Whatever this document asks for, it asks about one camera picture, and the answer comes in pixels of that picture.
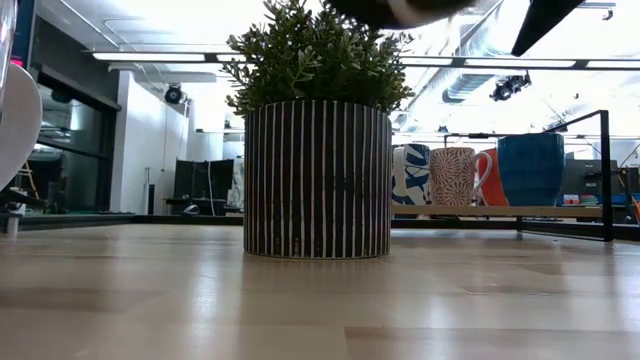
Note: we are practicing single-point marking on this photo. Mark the black mug red inside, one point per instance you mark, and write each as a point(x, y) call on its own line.
point(400, 12)

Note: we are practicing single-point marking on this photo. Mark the computer monitor blue screen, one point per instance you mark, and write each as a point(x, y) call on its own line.
point(22, 30)

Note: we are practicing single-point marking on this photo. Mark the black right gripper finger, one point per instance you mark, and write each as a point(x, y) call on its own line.
point(545, 15)

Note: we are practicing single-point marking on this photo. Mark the black ceiling-mounted device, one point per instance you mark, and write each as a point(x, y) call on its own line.
point(510, 86)

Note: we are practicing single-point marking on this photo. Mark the wooden shelf with black frame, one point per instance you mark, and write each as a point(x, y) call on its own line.
point(500, 211)

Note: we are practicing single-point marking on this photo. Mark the black round ceiling device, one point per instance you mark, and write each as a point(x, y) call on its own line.
point(173, 94)

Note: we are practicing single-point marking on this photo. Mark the blue glazed mug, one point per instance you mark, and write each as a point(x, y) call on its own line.
point(530, 170)

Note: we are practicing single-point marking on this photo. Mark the cluttered black workbench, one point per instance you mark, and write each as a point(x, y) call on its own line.
point(590, 180)

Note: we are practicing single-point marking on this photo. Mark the orange mug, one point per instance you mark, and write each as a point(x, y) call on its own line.
point(495, 185)

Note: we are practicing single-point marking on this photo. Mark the white mug blue leaf print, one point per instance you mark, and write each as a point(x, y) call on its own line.
point(412, 175)

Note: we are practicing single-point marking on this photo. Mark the brown leaf patterned mug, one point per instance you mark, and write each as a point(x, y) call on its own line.
point(452, 175)

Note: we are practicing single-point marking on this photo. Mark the black desk with monitors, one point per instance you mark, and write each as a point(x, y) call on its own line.
point(202, 185)

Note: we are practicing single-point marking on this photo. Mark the black aluminium rig frame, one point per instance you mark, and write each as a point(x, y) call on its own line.
point(150, 219)

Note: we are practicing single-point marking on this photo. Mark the green plant in striped pot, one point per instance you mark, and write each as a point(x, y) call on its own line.
point(315, 175)

